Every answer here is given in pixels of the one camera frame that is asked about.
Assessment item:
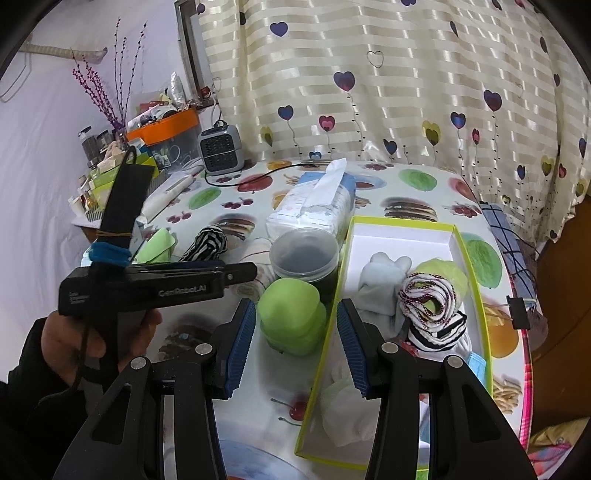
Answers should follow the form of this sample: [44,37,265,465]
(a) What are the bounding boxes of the colourful patterned cloth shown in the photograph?
[526,418,589,480]

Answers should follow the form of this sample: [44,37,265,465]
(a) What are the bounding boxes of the striped curtain with hearts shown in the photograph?
[194,0,591,243]

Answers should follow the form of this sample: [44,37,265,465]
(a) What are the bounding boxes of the person's left hand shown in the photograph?
[41,308,163,384]

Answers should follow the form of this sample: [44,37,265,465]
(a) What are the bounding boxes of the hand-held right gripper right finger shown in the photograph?
[335,298,539,480]

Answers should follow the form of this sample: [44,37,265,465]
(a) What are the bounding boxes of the rope wrapped clothes hanger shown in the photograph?
[0,41,109,102]

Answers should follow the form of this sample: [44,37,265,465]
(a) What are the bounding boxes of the black white striped sock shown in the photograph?
[406,311,469,354]
[179,225,230,265]

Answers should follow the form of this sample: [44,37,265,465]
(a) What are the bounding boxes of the green plastic container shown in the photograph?
[257,278,328,358]

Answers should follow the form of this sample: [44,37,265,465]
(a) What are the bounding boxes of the green towel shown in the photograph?
[399,258,469,326]

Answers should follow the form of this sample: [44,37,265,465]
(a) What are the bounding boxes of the blue plaid cloth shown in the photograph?
[480,200,543,333]

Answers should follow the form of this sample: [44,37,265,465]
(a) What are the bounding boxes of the fruit printed tablecloth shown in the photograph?
[69,157,536,480]

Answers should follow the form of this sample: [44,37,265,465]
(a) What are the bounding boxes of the light grey sock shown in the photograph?
[355,251,414,340]

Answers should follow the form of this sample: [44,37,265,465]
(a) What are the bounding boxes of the white rolling pin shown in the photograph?
[139,173,206,222]

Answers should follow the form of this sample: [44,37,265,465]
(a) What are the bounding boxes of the white box with lime edges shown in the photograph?
[295,216,494,472]

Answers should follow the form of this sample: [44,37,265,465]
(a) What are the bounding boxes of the purple flower branches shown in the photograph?
[71,18,148,134]

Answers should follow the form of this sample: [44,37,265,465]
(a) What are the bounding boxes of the grey desktop heater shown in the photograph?
[198,121,244,177]

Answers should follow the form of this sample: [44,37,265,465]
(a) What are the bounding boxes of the green and white socks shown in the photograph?
[133,229,177,265]

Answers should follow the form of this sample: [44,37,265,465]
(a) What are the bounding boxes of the small light blue packet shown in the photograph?
[467,353,488,386]

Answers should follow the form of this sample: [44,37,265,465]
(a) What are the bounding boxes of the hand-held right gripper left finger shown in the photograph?
[53,298,258,480]

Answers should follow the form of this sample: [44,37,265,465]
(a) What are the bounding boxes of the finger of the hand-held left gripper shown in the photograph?
[131,259,258,284]

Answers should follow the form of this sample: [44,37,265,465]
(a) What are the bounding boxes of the clear storage box orange lid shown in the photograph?
[126,109,201,174]

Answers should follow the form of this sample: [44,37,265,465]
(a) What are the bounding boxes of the clear plastic round container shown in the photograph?
[269,226,341,303]

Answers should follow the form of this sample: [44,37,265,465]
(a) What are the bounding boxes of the green cardboard box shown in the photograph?
[88,154,160,204]

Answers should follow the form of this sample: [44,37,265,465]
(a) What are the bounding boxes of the white blue tissue pack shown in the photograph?
[265,157,357,243]

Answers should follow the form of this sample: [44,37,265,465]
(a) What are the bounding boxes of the black binder clip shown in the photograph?
[505,295,529,330]

